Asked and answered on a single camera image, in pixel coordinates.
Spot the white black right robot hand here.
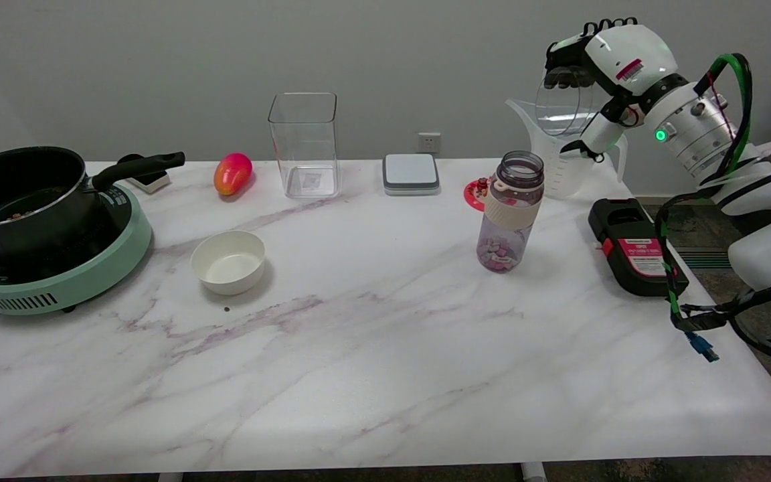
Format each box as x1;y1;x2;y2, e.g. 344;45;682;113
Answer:
545;18;687;163

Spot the clear plastic cup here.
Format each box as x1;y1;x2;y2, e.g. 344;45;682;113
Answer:
535;67;600;138

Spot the purple water bottle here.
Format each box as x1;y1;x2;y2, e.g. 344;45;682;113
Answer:
477;151;545;274

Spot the clear measuring jug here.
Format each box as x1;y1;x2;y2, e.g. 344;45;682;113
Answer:
506;99;628;199

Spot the black box with red label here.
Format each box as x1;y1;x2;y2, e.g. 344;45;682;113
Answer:
588;197;689;298

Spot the floor vent grille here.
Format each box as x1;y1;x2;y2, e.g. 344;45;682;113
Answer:
676;248;734;270

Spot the pink white candy pile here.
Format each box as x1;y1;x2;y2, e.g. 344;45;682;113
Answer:
478;236;521;273

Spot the white grey kitchen scale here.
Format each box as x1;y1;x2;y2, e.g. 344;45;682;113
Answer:
383;153;441;196

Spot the clear square plastic container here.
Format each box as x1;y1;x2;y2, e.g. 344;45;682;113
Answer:
268;92;342;199

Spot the red yellow mango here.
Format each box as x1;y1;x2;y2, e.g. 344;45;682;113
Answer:
214;153;254;196

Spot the white bowl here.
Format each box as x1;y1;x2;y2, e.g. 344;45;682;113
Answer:
191;230;267;296

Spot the white black power adapter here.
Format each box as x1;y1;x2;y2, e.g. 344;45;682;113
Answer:
118;154;172;195

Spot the green induction cooker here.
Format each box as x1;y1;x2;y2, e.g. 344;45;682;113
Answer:
0;182;153;315

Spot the black saucepan with handle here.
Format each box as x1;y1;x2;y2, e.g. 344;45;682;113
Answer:
0;146;186;259

